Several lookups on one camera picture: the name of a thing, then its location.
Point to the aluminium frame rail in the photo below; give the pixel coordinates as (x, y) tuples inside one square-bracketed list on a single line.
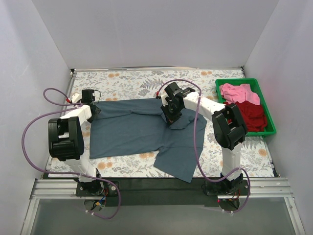
[(163, 207)]

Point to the red t shirt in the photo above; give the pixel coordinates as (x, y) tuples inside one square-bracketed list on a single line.
[(253, 115)]

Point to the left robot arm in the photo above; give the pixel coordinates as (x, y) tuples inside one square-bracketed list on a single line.
[(66, 142)]

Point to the pink t shirt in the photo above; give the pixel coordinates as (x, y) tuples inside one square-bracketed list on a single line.
[(240, 93)]

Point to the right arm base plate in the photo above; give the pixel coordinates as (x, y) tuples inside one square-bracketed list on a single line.
[(220, 189)]

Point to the green plastic bin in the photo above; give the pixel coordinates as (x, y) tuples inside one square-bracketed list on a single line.
[(254, 85)]

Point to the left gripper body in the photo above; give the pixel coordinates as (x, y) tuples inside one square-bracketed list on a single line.
[(95, 110)]

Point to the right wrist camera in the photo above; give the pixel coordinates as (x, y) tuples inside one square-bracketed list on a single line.
[(163, 97)]

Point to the floral table mat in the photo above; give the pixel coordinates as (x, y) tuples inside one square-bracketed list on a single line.
[(134, 84)]

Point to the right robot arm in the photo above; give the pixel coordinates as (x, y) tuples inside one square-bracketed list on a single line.
[(229, 128)]

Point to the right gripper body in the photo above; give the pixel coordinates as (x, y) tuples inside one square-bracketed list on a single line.
[(169, 118)]

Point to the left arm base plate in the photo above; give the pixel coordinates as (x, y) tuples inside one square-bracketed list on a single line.
[(96, 188)]

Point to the blue grey t shirt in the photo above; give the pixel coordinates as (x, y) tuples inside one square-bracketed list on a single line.
[(137, 126)]

